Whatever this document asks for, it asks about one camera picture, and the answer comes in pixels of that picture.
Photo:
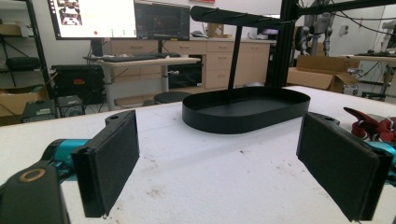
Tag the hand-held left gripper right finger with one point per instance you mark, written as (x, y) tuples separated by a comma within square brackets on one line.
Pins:
[(337, 165)]

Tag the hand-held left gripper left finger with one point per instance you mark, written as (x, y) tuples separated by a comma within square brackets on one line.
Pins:
[(107, 161)]

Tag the black jewelry stand with tray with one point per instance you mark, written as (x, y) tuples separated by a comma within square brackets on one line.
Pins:
[(243, 119)]

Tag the small black equipment box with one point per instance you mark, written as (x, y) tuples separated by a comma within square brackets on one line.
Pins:
[(71, 105)]

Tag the flat black electronic device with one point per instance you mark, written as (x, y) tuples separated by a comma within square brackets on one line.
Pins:
[(39, 110)]

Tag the black computer case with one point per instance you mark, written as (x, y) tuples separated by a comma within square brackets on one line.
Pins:
[(77, 81)]

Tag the black round stool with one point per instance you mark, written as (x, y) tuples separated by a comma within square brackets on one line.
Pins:
[(171, 97)]

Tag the large open cardboard box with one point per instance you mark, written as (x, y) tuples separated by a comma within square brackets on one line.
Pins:
[(317, 73)]

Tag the light wooden office desk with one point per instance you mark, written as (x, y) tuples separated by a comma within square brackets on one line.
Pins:
[(146, 63)]

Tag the black keyboard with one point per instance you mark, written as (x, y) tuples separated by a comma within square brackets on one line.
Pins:
[(130, 58)]

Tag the cardboard box under shelf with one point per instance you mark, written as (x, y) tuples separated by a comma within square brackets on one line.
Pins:
[(15, 102)]

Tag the side table with equipment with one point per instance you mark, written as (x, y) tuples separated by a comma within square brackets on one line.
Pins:
[(378, 59)]

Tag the grey robot on stand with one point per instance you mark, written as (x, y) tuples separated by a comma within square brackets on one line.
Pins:
[(316, 29)]

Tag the black metal shelf rack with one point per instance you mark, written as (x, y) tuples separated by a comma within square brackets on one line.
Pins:
[(37, 40)]

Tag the monitor with white screen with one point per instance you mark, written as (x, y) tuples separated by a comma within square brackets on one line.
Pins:
[(102, 18)]

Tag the light wooden drawer cabinet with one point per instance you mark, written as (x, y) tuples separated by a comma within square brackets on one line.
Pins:
[(219, 67)]

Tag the monitor with dark screen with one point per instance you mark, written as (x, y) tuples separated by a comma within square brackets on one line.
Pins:
[(162, 20)]

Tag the small cardboard box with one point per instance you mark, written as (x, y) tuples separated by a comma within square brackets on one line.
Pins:
[(215, 30)]

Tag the black metal frame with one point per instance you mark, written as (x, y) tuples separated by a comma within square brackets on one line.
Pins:
[(285, 46)]

